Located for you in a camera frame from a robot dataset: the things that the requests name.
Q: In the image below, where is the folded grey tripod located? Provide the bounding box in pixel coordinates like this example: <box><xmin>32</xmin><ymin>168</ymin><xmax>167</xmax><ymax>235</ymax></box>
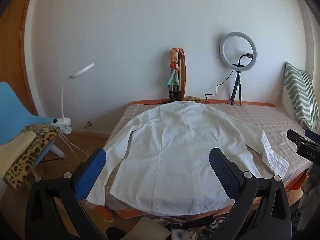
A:
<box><xmin>169</xmin><ymin>55</ymin><xmax>183</xmax><ymax>103</ymax></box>

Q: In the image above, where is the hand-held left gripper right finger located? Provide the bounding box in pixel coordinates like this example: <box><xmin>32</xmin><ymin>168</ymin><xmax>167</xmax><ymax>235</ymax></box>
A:
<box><xmin>209</xmin><ymin>147</ymin><xmax>292</xmax><ymax>240</ymax></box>

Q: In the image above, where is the beige cardboard sheet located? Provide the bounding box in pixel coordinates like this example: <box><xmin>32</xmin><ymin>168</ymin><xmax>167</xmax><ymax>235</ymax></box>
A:
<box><xmin>124</xmin><ymin>217</ymin><xmax>172</xmax><ymax>240</ymax></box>

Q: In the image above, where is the leopard print cloth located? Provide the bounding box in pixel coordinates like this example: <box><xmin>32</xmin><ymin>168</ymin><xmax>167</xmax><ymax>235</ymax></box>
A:
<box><xmin>4</xmin><ymin>124</ymin><xmax>61</xmax><ymax>189</ymax></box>

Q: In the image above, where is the beige checked blanket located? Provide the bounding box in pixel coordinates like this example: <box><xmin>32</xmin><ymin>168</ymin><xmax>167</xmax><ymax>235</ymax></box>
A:
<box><xmin>102</xmin><ymin>102</ymin><xmax>316</xmax><ymax>215</ymax></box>

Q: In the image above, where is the beige cloth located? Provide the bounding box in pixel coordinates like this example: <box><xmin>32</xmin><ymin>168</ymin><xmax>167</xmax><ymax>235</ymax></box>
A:
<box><xmin>297</xmin><ymin>165</ymin><xmax>320</xmax><ymax>232</ymax></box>

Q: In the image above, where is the white lamp cable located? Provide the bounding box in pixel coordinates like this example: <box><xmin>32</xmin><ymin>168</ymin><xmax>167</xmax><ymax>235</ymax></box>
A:
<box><xmin>59</xmin><ymin>133</ymin><xmax>88</xmax><ymax>156</ymax></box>

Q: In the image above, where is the white ring light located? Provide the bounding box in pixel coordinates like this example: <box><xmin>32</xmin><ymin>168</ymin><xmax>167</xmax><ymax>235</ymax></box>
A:
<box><xmin>220</xmin><ymin>32</ymin><xmax>258</xmax><ymax>71</ymax></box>

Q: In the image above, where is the cream ribbed cloth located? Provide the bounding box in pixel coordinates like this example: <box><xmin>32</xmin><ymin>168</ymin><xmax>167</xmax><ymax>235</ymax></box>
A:
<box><xmin>0</xmin><ymin>132</ymin><xmax>38</xmax><ymax>178</ymax></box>

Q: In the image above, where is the orange patterned mattress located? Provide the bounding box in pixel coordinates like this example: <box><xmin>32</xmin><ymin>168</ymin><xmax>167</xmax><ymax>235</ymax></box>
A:
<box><xmin>95</xmin><ymin>99</ymin><xmax>312</xmax><ymax>222</ymax></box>

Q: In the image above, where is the blue chair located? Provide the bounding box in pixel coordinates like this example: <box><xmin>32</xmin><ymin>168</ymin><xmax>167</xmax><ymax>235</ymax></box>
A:
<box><xmin>0</xmin><ymin>81</ymin><xmax>64</xmax><ymax>178</ymax></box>

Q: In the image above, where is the colourful silk scarf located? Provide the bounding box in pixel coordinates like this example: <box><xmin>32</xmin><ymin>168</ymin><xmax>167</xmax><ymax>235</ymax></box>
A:
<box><xmin>165</xmin><ymin>47</ymin><xmax>181</xmax><ymax>87</ymax></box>

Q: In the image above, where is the white long-sleeved shirt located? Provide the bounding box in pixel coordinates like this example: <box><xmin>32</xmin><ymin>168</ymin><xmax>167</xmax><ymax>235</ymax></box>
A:
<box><xmin>86</xmin><ymin>100</ymin><xmax>290</xmax><ymax>217</ymax></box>

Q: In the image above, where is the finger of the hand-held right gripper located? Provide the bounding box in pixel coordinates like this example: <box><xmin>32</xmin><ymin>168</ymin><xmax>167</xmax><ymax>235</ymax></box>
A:
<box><xmin>305</xmin><ymin>129</ymin><xmax>320</xmax><ymax>143</ymax></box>
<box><xmin>287</xmin><ymin>129</ymin><xmax>320</xmax><ymax>166</ymax></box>

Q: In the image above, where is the floral cloth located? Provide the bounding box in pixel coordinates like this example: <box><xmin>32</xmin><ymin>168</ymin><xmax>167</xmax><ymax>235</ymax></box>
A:
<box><xmin>172</xmin><ymin>220</ymin><xmax>225</xmax><ymax>240</ymax></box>

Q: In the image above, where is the black ring light cable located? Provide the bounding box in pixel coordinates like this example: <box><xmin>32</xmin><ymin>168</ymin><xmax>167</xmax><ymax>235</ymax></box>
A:
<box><xmin>205</xmin><ymin>70</ymin><xmax>237</xmax><ymax>103</ymax></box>

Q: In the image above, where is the white clip lamp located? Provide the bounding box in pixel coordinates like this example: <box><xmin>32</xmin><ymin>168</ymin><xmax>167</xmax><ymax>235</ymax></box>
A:
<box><xmin>51</xmin><ymin>62</ymin><xmax>95</xmax><ymax>134</ymax></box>

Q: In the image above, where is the black mini tripod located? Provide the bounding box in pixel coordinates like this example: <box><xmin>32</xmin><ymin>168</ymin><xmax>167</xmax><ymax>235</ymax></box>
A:
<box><xmin>230</xmin><ymin>71</ymin><xmax>242</xmax><ymax>107</ymax></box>

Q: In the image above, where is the green striped pillow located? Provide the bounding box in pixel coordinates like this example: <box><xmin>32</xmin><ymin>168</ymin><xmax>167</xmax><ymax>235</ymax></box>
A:
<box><xmin>282</xmin><ymin>62</ymin><xmax>319</xmax><ymax>131</ymax></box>

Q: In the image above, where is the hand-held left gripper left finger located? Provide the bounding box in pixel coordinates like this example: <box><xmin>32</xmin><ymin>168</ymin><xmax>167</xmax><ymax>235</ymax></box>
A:
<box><xmin>24</xmin><ymin>148</ymin><xmax>108</xmax><ymax>240</ymax></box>

